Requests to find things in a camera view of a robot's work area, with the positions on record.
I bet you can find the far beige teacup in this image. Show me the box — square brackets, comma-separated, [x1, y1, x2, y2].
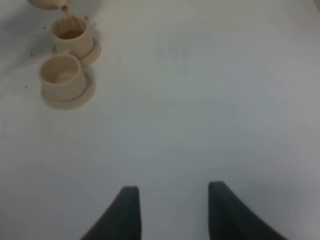
[51, 15, 94, 59]

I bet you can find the beige teacup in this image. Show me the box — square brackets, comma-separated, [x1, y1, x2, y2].
[38, 50, 86, 101]
[51, 15, 94, 59]

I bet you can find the beige cup saucer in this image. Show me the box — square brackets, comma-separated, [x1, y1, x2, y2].
[51, 38, 102, 66]
[40, 72, 96, 110]

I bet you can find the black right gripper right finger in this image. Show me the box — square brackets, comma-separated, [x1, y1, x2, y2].
[208, 181, 285, 240]

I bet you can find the near beige cup saucer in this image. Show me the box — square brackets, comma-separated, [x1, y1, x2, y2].
[40, 72, 96, 110]

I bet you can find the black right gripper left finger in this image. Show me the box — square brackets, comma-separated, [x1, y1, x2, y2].
[82, 186, 142, 240]

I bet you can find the near beige teacup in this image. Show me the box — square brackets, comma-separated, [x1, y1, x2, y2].
[38, 50, 86, 101]

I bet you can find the beige teapot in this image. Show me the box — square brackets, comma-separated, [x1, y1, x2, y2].
[27, 0, 71, 11]

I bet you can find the far beige cup saucer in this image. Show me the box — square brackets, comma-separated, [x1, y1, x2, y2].
[51, 38, 102, 66]

